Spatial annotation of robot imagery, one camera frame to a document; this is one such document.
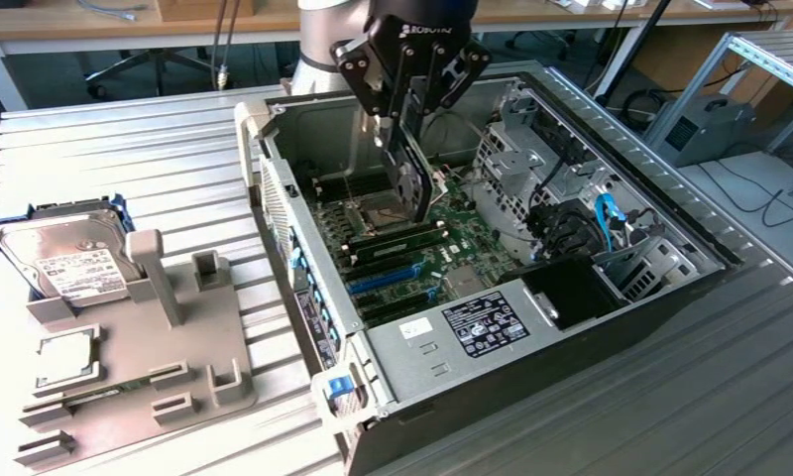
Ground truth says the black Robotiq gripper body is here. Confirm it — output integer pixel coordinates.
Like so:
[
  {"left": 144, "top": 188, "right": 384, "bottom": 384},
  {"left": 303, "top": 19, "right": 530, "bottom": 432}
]
[{"left": 363, "top": 0, "right": 476, "bottom": 46}]

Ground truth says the RAM memory stick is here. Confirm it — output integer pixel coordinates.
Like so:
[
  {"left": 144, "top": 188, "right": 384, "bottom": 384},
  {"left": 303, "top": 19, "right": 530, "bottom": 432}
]
[{"left": 361, "top": 73, "right": 448, "bottom": 225}]

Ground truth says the open black PC case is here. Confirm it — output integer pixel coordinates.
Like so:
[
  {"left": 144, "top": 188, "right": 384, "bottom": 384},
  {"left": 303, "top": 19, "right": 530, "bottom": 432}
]
[{"left": 247, "top": 59, "right": 746, "bottom": 476}]

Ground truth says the black office chair base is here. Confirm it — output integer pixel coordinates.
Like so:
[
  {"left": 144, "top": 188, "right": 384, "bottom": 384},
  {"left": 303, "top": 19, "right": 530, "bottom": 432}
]
[
  {"left": 506, "top": 29, "right": 580, "bottom": 54},
  {"left": 84, "top": 47, "right": 213, "bottom": 98}
]

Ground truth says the wooden desk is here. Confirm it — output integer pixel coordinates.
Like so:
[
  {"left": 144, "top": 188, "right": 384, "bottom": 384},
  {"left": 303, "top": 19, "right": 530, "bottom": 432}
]
[{"left": 0, "top": 0, "right": 793, "bottom": 110}]

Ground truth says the silver drive cage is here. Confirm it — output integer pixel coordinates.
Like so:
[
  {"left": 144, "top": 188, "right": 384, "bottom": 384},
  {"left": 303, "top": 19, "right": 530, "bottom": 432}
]
[{"left": 472, "top": 91, "right": 600, "bottom": 257}]

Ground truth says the black RAM slot bank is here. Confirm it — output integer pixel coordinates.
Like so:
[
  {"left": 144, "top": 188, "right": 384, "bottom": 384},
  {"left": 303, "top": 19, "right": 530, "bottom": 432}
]
[
  {"left": 311, "top": 170, "right": 396, "bottom": 203},
  {"left": 340, "top": 217, "right": 448, "bottom": 249}
]

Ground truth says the white box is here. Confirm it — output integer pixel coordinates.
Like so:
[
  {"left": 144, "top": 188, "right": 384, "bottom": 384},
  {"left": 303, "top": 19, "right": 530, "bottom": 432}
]
[{"left": 555, "top": 0, "right": 656, "bottom": 11}]

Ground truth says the CPU socket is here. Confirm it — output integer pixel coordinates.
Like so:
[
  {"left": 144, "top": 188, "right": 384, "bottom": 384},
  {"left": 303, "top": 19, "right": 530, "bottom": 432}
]
[{"left": 347, "top": 190, "right": 397, "bottom": 234}]

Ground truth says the black RAM stick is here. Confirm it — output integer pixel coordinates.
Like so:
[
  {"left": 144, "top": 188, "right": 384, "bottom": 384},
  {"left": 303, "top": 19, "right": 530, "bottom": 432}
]
[{"left": 351, "top": 236, "right": 449, "bottom": 267}]

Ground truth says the green motherboard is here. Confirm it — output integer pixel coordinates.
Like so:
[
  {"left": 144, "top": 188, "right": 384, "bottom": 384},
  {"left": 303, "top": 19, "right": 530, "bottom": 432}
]
[{"left": 307, "top": 156, "right": 524, "bottom": 328}]

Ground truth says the blue expansion slot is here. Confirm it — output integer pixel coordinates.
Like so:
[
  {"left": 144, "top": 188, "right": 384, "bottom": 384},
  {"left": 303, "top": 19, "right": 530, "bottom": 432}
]
[{"left": 347, "top": 262, "right": 421, "bottom": 295}]

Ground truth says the grey equipment box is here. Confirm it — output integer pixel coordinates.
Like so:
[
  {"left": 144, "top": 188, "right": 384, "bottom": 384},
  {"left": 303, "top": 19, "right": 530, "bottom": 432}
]
[{"left": 671, "top": 93, "right": 759, "bottom": 169}]

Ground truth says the silver chipset heatsink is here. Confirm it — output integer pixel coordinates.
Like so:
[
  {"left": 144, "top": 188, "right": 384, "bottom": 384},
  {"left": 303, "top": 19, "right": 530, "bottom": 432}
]
[{"left": 445, "top": 267, "right": 498, "bottom": 294}]

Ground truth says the long black expansion slot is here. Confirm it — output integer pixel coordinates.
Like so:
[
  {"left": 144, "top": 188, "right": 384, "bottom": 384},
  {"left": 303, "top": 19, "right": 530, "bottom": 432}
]
[
  {"left": 356, "top": 292, "right": 437, "bottom": 313},
  {"left": 367, "top": 304, "right": 437, "bottom": 326}
]

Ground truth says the blue disk caddy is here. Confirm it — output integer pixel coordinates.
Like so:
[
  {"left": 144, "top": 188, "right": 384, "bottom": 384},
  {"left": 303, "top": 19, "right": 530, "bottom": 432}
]
[{"left": 0, "top": 191, "right": 139, "bottom": 234}]

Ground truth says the silver disk bay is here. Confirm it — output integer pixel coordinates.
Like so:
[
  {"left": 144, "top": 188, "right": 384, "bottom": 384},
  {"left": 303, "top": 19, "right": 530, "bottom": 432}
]
[{"left": 594, "top": 232, "right": 726, "bottom": 304}]

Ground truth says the grey power supply unit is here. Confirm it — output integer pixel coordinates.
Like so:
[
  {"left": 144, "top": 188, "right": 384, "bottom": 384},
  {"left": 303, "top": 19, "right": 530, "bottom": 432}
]
[{"left": 363, "top": 277, "right": 560, "bottom": 406}]

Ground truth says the silver hard disk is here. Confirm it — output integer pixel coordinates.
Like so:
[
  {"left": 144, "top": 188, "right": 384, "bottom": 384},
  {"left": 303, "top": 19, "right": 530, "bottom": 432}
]
[{"left": 0, "top": 207, "right": 139, "bottom": 304}]

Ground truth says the blue case release latch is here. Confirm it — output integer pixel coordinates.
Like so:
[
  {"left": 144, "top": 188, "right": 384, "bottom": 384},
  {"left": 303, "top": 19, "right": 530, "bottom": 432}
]
[{"left": 321, "top": 376, "right": 357, "bottom": 399}]

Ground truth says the grey parts rack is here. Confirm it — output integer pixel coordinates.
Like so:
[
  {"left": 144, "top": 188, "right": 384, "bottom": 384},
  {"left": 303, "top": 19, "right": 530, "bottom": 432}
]
[{"left": 13, "top": 228, "right": 260, "bottom": 472}]

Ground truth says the silver CPU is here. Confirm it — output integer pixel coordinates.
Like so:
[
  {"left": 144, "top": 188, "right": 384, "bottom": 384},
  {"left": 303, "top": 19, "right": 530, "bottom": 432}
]
[{"left": 36, "top": 334, "right": 101, "bottom": 389}]

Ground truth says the green RAM stick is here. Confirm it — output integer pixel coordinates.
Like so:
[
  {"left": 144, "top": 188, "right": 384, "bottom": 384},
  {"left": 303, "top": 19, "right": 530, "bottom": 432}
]
[{"left": 63, "top": 379, "right": 155, "bottom": 407}]

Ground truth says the black case cable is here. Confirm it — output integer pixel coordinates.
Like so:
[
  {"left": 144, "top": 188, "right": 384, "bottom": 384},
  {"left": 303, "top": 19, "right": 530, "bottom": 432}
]
[{"left": 428, "top": 111, "right": 486, "bottom": 168}]

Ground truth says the beige case corner bracket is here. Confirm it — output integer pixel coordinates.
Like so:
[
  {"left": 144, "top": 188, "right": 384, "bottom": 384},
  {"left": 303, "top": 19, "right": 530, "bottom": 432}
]
[
  {"left": 309, "top": 364, "right": 376, "bottom": 435},
  {"left": 233, "top": 101, "right": 280, "bottom": 192}
]

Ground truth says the hanging black cable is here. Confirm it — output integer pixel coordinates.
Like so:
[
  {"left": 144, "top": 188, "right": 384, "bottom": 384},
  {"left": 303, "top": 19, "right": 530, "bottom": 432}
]
[{"left": 212, "top": 0, "right": 235, "bottom": 91}]

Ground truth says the black coiled cable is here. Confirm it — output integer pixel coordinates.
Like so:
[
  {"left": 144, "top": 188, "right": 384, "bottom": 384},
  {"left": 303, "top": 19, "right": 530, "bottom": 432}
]
[{"left": 620, "top": 88, "right": 663, "bottom": 125}]

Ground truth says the black wire bundle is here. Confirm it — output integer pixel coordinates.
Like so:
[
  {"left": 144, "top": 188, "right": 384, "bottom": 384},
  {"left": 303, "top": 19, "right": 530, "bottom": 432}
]
[{"left": 527, "top": 200, "right": 603, "bottom": 262}]

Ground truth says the blue disk wire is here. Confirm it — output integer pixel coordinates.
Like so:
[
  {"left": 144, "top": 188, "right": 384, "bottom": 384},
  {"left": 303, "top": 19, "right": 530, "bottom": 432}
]
[{"left": 594, "top": 192, "right": 627, "bottom": 254}]

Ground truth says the aluminium profile frame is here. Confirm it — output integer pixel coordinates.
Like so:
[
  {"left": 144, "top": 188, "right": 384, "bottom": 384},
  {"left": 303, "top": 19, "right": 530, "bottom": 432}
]
[{"left": 640, "top": 29, "right": 793, "bottom": 155}]

